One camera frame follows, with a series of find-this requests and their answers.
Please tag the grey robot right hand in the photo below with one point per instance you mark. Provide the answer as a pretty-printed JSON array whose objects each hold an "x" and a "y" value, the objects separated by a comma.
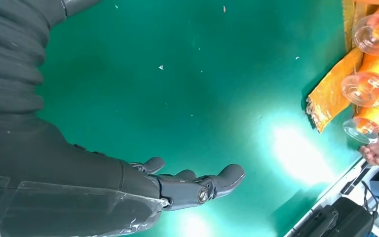
[{"x": 62, "y": 189}]

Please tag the black carrying case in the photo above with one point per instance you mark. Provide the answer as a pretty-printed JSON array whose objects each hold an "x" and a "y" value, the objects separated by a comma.
[{"x": 346, "y": 219}]

